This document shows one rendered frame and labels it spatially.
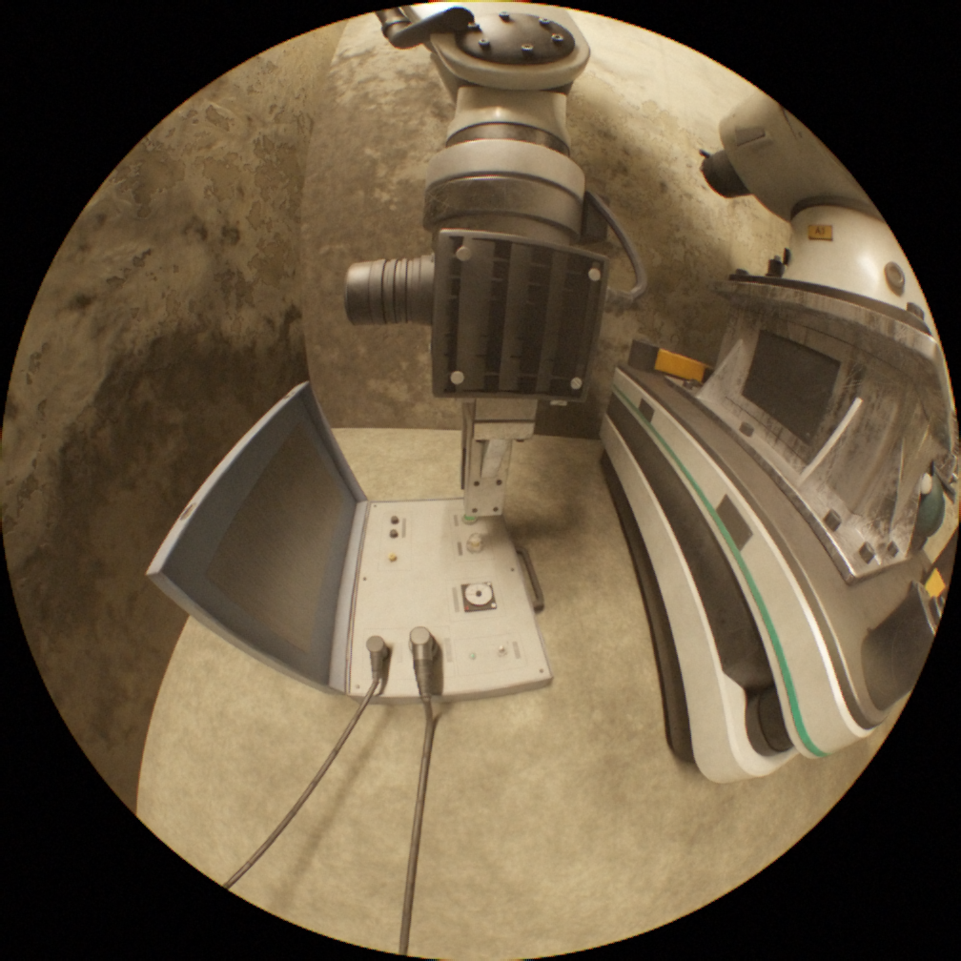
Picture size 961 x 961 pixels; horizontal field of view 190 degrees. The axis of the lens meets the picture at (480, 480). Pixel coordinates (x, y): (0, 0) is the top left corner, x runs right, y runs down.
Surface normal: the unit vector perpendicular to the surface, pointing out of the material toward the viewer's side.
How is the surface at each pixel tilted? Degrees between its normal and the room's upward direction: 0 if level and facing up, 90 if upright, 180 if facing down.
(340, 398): 90
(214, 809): 0
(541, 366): 90
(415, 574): 0
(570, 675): 0
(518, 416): 90
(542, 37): 90
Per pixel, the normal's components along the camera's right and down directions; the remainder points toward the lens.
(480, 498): 0.16, 0.59
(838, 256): -0.99, 0.00
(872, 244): -0.89, 0.22
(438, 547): 0.07, -0.80
